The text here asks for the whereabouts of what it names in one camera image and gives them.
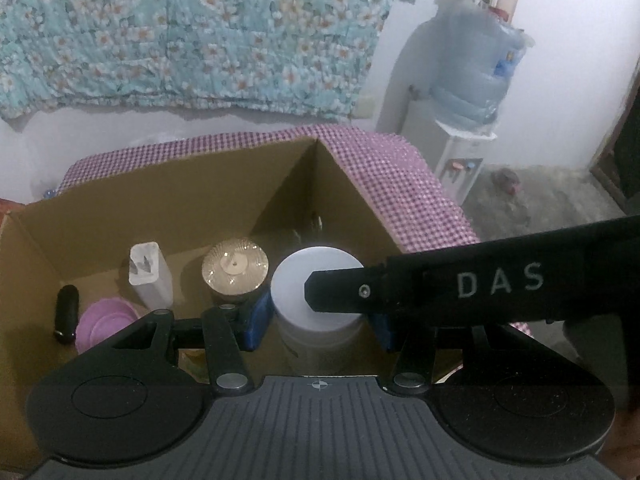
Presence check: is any person's right forearm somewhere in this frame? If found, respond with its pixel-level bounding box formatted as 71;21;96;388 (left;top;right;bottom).
597;400;640;480

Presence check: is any white plastic bottle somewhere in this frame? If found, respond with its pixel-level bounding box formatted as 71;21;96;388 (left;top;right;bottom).
270;245;368;376

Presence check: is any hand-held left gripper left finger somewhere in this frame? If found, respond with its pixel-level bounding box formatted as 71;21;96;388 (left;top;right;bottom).
111;292;274;395

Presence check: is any small red floor object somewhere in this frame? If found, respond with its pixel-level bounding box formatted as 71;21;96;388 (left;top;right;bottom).
492;167;523;196

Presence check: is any blue water jug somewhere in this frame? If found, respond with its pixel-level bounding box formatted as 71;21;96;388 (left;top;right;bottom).
430;0;531;128

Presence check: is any teal floral cloth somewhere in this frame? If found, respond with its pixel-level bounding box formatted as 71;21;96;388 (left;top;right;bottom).
0;0;433;121

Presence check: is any black cylinder with metal ring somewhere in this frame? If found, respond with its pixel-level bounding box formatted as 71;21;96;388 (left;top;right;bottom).
54;284;81;345

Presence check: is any round gold jar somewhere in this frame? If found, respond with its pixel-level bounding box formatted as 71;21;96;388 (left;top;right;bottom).
201;237;271;306

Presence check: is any purple plastic lid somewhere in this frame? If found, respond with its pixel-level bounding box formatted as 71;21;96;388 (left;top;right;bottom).
75;297;143;356

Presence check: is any white water dispenser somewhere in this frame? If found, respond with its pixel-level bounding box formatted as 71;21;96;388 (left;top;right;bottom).
400;97;498;206

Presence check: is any purple checkered cloth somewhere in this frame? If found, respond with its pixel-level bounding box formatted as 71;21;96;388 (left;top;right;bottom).
55;125;536;339

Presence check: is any brown cardboard box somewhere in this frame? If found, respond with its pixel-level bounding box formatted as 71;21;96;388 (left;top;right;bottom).
0;137;466;466

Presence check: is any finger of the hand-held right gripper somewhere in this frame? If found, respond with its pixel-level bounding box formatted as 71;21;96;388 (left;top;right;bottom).
304;259;392;314

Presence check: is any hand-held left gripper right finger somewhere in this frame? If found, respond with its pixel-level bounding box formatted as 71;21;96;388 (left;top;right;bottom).
370;312;498;395

